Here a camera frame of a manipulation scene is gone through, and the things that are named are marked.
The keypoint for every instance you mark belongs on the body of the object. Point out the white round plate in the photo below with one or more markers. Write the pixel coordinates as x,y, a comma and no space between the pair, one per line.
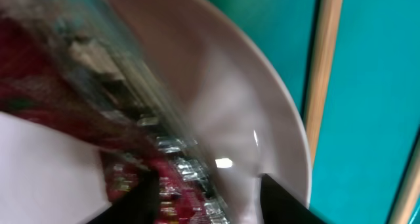
229,98

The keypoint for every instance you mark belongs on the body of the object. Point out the right wooden chopstick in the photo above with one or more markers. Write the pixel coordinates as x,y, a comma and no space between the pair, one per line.
409,192

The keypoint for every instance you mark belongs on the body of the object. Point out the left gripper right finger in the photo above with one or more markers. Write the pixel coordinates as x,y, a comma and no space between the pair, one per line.
280,207

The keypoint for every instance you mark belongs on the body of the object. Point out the teal serving tray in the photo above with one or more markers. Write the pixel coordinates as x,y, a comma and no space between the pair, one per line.
371,114

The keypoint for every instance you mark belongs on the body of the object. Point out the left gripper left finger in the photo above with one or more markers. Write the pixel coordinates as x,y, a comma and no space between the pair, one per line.
138,206

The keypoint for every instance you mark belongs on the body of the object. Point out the red snack wrapper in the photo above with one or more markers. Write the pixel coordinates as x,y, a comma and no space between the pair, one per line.
75,67

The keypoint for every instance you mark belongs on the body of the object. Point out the wooden chopstick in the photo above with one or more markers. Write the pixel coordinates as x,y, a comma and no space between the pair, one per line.
409,192
323,49

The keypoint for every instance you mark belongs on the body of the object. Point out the left wooden chopstick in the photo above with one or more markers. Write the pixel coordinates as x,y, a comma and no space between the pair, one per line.
323,49

